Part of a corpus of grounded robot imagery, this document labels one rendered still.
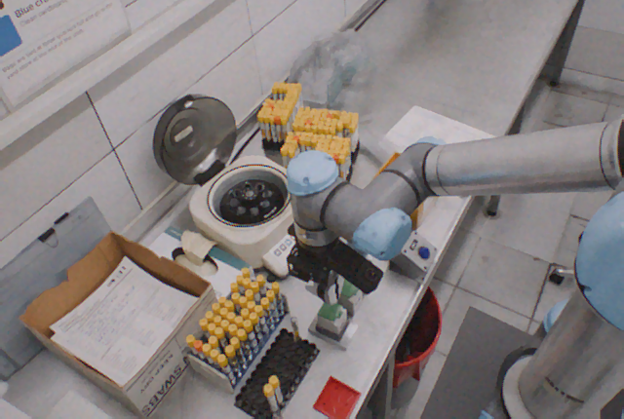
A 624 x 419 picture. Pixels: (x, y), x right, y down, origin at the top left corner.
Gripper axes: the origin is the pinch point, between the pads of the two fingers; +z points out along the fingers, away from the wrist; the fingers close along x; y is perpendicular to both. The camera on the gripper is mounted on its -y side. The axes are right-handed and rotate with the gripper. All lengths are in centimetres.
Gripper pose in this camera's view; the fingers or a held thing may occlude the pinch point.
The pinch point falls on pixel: (335, 300)
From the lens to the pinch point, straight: 101.7
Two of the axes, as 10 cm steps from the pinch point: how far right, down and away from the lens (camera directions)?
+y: -8.7, -2.9, 3.9
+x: -4.8, 6.5, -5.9
